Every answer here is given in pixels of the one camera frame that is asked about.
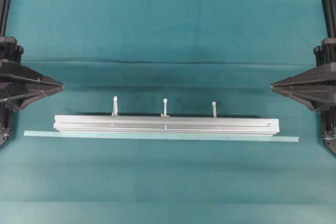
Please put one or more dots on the right white cable tie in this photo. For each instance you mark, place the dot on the right white cable tie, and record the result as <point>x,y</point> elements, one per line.
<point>214,109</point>

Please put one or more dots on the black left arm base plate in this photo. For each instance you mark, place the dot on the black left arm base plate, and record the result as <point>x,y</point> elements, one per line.
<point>6,123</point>

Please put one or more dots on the white cable tie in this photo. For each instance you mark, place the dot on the white cable tie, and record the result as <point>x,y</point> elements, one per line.
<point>115,106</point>
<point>164,114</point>
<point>214,109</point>

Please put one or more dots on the black left frame post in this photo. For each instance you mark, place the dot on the black left frame post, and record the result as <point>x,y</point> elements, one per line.
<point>4,9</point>

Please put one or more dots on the light green tape strip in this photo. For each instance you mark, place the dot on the light green tape strip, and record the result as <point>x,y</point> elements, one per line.
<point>165,136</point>

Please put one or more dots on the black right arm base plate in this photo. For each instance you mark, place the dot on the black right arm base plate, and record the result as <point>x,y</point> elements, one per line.
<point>328,128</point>

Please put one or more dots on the middle white cable tie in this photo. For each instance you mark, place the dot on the middle white cable tie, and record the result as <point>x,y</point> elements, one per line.
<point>164,114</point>

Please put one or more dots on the black right frame post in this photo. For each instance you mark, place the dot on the black right frame post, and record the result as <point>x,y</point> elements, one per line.
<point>329,14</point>

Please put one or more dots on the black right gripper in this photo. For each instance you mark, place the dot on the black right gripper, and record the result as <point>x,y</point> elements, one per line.
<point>314,88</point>

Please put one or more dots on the large silver aluminium rail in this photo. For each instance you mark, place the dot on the large silver aluminium rail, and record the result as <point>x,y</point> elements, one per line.
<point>166,124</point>

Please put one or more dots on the left white cable tie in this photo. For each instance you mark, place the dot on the left white cable tie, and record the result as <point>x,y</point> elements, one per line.
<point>115,106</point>

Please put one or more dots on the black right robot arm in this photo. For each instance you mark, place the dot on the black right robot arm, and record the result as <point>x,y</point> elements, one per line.
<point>324,53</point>

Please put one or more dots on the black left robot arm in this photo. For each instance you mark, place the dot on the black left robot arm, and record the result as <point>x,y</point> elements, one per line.
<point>11,51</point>

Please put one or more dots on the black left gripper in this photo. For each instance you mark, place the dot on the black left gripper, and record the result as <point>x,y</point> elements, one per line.
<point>21,86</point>

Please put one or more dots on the black frame post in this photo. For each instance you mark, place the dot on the black frame post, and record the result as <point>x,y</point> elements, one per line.
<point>329,14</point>
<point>4,9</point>

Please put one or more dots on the teal table cloth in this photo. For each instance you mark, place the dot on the teal table cloth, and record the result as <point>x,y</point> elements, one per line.
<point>190,52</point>

